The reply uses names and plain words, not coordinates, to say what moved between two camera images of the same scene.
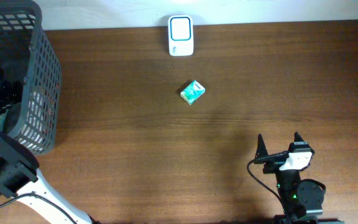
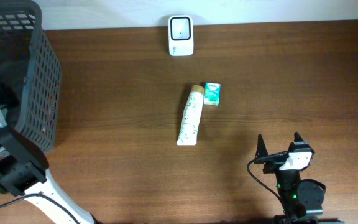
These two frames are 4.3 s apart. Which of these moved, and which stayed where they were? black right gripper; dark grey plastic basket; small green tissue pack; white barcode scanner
Moved: small green tissue pack
Stayed: dark grey plastic basket; white barcode scanner; black right gripper
